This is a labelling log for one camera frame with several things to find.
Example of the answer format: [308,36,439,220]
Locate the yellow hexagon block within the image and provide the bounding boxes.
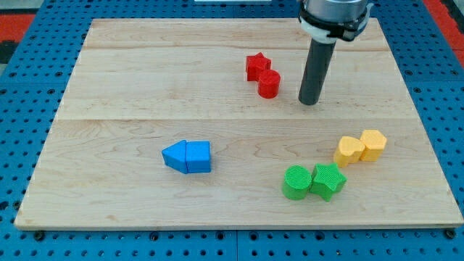
[360,129,387,162]

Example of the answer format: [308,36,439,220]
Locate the red star block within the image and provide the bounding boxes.
[246,52,272,81]

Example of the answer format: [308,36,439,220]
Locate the green star block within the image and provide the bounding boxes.
[309,163,347,202]

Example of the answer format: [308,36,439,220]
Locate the green cylinder block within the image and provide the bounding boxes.
[281,165,312,200]

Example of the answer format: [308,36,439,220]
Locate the blue triangle block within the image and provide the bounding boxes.
[162,140,188,174]

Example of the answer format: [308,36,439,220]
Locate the light wooden board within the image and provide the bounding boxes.
[14,18,463,231]

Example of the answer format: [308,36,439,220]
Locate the red cylinder block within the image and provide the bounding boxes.
[258,70,281,99]

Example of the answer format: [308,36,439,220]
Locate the yellow heart block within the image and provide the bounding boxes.
[333,136,365,167]

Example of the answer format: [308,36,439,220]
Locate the blue pentagon block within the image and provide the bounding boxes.
[186,141,211,173]

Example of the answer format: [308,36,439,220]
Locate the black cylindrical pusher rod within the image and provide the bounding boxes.
[299,40,335,105]

